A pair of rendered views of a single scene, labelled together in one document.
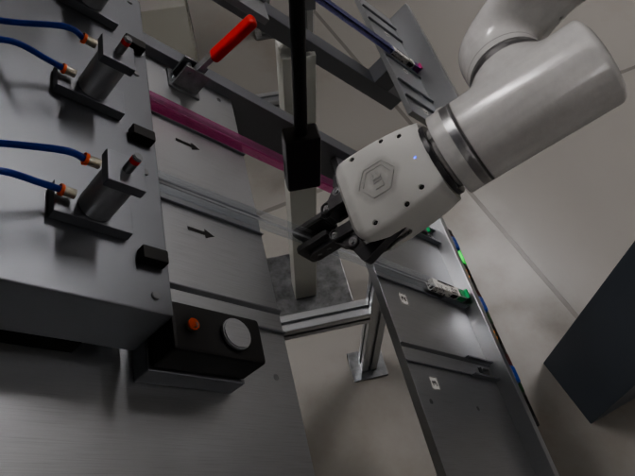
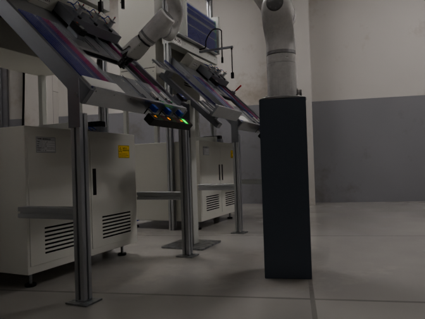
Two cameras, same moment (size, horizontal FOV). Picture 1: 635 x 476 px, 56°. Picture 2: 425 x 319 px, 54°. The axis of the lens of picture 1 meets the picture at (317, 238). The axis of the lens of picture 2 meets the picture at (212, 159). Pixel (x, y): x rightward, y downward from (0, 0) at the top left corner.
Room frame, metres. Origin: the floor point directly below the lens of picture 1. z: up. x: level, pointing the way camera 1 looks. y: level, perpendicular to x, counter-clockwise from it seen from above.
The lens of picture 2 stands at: (-0.93, -1.53, 0.45)
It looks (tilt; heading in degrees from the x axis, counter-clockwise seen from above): 1 degrees up; 38
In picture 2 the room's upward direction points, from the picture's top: 2 degrees counter-clockwise
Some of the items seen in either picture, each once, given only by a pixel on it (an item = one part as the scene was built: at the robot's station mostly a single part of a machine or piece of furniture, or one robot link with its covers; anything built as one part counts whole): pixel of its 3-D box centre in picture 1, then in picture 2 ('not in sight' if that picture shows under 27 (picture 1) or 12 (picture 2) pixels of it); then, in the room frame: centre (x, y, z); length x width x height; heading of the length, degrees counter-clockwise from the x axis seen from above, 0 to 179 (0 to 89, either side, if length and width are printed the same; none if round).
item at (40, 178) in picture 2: not in sight; (38, 199); (0.14, 0.37, 0.31); 0.70 x 0.65 x 0.62; 13
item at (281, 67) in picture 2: not in sight; (281, 78); (0.60, -0.71, 0.79); 0.19 x 0.19 x 0.18
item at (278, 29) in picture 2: not in sight; (278, 24); (0.57, -0.72, 1.00); 0.19 x 0.12 x 0.24; 20
